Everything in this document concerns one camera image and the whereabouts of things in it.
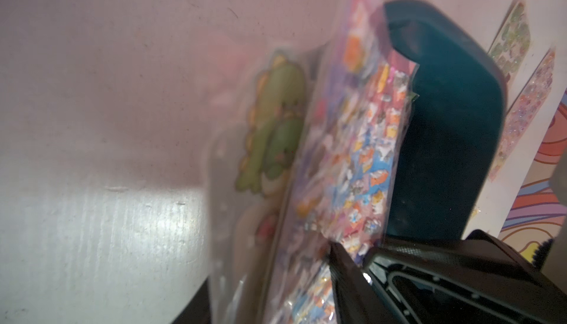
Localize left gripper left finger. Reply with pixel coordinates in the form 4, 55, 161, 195
171, 278, 211, 324

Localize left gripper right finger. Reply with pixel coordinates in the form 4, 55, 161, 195
329, 241, 390, 323

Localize white animal sticker sheet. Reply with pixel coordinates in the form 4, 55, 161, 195
488, 0, 531, 87

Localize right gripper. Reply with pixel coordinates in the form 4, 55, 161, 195
363, 229, 566, 323

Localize teal storage box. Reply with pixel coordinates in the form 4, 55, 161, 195
385, 0, 506, 240

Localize pink sticker sheet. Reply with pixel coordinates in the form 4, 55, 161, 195
488, 47, 556, 182

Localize red blue sticker sheet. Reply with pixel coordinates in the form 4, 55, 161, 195
258, 0, 415, 323

